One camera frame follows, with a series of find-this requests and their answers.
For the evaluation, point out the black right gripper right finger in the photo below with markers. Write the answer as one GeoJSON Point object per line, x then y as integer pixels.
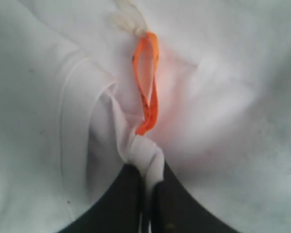
{"type": "Point", "coordinates": [174, 210]}

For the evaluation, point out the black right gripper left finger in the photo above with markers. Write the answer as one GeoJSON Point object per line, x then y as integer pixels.
{"type": "Point", "coordinates": [118, 210]}

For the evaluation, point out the white t-shirt red lettering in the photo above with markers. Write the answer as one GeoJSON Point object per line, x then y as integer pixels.
{"type": "Point", "coordinates": [70, 107]}

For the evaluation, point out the orange neck label tag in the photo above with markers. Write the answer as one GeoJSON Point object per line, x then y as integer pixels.
{"type": "Point", "coordinates": [145, 59]}

